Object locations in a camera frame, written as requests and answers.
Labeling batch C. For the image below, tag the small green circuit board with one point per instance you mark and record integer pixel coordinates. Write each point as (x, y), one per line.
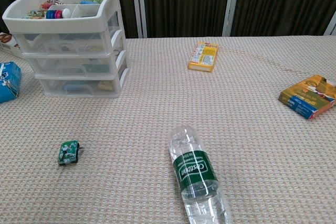
(67, 153)

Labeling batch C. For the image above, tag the small yellow carton box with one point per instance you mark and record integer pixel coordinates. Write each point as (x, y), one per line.
(203, 56)

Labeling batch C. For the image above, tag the orange and blue carton box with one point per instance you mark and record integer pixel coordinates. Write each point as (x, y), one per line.
(307, 95)

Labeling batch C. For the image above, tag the long cookie package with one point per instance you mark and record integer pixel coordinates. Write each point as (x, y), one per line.
(6, 41)

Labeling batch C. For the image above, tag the beige woven tablecloth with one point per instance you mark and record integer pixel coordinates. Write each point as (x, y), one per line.
(157, 103)

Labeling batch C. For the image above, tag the clear green-label water bottle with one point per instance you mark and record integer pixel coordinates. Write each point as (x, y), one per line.
(195, 171)

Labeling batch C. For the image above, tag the blue plastic item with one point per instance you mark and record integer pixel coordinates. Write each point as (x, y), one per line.
(90, 2)

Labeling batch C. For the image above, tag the white round magnet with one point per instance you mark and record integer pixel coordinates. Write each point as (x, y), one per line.
(66, 12)

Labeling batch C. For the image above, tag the pink round magnet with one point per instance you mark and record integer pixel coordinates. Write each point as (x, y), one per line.
(58, 14)

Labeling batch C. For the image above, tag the blue round magnet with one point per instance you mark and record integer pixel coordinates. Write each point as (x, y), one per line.
(50, 14)

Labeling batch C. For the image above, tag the colourful wrapped candies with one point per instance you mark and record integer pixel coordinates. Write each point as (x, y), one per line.
(36, 13)

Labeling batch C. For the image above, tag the blue snack package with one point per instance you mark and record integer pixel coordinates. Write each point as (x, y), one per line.
(8, 82)

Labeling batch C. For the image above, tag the white metal frame post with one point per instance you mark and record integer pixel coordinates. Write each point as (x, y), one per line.
(231, 3)
(331, 24)
(139, 3)

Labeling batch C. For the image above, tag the white plastic drawer organizer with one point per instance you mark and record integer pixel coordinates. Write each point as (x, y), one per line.
(52, 26)

